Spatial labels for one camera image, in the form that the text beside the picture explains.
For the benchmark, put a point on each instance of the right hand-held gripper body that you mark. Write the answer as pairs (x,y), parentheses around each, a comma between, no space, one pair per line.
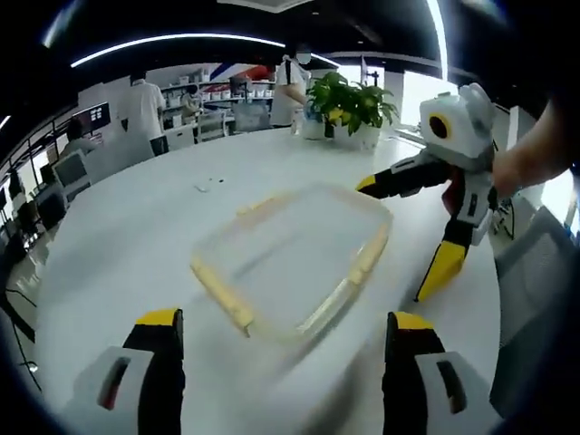
(466,131)

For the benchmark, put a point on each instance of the curved ceiling light strip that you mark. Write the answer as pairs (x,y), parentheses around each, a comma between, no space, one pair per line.
(181,41)

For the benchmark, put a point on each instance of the white office chair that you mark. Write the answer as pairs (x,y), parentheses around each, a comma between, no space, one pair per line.
(72,172)

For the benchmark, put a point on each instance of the white plant pot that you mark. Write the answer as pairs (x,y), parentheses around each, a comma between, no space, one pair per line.
(362,136)

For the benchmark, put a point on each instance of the green potted plant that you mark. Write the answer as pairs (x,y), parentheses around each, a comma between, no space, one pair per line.
(349,99)

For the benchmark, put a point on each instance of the wall monitor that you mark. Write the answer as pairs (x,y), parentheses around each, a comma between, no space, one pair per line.
(93,118)

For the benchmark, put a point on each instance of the black tripod stand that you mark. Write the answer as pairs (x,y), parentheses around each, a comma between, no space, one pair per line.
(369,72)

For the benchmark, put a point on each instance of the clear lid with yellow clips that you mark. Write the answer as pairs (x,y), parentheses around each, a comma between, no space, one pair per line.
(290,258)

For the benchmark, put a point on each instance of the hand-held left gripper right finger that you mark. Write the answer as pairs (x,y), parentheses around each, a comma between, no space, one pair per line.
(412,376)

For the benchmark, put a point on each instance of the straight ceiling light strip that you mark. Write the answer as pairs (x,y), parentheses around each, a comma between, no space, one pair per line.
(439,36)

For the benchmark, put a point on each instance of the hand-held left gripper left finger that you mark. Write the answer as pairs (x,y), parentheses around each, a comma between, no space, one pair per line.
(154,362)

